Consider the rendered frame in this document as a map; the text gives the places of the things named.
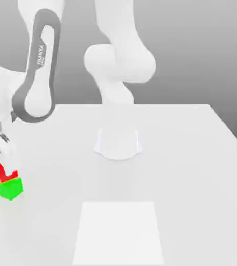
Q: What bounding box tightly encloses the small green cube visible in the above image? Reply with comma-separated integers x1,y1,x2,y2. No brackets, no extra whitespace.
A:
0,177,24,202

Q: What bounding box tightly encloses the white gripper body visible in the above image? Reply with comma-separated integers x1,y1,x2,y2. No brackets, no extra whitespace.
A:
0,140,18,169

